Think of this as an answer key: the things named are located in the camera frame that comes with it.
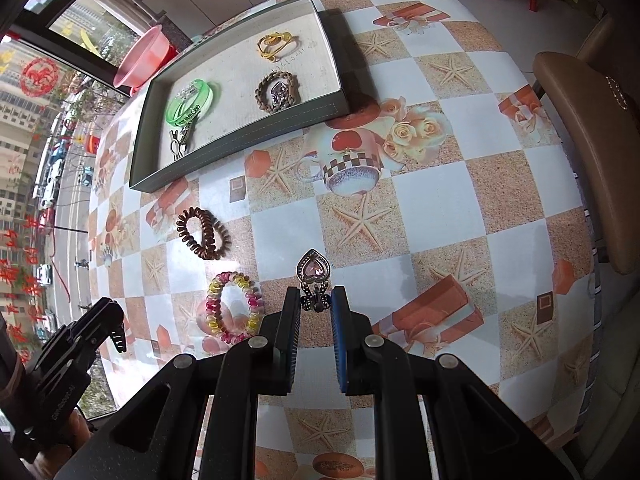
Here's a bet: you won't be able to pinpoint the multicoloured spiral hair tie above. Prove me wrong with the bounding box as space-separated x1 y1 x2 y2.
206 271 264 346

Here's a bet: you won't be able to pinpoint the star-studded metal hair clip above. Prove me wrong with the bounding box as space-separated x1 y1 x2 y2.
169 127 193 162

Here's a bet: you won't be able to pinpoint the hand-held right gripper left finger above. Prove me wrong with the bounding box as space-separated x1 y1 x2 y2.
52 286 302 480

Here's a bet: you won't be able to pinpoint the person's left hand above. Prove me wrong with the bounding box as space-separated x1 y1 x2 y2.
62 407 93 448

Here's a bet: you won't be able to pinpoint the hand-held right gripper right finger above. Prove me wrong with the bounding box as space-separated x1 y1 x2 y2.
330 285 576 480

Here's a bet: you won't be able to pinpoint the brown spiral hair tie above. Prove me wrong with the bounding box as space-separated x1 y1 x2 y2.
176 207 232 261

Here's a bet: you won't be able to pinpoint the grey-green shallow tray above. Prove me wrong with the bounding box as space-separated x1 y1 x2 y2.
129 0 351 193

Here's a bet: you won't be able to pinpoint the round red window cutout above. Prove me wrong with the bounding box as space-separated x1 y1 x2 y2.
22 57 63 96

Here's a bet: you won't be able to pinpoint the green silicone bracelet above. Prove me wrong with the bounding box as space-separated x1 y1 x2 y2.
165 78 221 128

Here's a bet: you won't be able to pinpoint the pink plastic basin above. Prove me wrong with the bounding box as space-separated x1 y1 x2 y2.
113 24 171 88

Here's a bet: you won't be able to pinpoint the yellow hair ties with flower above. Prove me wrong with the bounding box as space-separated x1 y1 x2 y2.
256 31 296 61

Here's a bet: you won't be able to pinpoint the braided brown hair tie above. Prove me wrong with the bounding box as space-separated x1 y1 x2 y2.
254 71 301 112

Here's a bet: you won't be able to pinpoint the silver heart hair clip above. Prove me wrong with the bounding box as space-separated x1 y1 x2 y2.
296 248 332 313
267 82 291 108

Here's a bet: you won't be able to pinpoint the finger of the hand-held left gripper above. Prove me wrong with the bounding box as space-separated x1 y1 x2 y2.
70 297 126 356

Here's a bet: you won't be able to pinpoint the brown leather chair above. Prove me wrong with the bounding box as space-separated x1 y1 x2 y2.
531 12 640 276

